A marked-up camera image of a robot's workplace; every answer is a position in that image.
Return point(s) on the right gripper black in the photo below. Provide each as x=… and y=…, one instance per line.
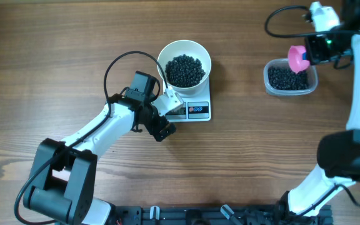
x=315, y=55

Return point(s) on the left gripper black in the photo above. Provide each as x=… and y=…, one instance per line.
x=162, y=122

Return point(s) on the pink scoop with blue handle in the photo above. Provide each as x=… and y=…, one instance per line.
x=297, y=59

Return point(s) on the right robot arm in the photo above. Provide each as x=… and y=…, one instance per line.
x=338, y=154

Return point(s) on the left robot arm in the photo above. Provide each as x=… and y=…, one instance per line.
x=62, y=179

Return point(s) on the white digital kitchen scale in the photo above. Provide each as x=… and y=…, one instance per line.
x=196, y=106

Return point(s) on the black beans in bowl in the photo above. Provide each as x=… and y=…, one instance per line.
x=184, y=71

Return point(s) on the white round bowl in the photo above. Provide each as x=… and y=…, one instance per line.
x=189, y=48

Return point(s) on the black beans in container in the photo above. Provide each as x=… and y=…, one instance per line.
x=283, y=78

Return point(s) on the clear plastic container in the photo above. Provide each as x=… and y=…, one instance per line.
x=312, y=79

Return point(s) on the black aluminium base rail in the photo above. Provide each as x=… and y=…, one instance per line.
x=225, y=215

